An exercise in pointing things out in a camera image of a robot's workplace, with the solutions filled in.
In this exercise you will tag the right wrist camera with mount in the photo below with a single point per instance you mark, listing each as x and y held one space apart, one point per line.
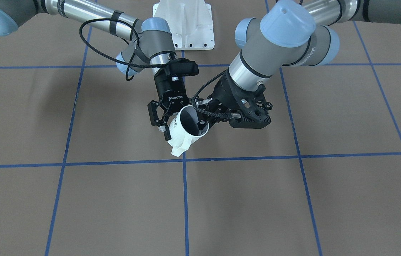
181 67

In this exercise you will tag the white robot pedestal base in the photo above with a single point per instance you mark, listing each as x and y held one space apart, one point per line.
190 21

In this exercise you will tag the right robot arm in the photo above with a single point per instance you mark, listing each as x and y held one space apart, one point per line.
151 46

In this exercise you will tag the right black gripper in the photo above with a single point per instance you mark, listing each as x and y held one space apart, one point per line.
167 86

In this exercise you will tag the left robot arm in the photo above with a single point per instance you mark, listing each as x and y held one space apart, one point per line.
290 34

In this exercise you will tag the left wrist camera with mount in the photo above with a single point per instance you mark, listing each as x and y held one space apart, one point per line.
252 107

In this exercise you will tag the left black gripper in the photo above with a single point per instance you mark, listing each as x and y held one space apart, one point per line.
224 91

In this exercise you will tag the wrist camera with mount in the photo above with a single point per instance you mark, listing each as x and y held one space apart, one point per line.
181 67
252 107

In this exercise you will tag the white ribbed HOME mug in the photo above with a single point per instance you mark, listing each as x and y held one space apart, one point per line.
185 130

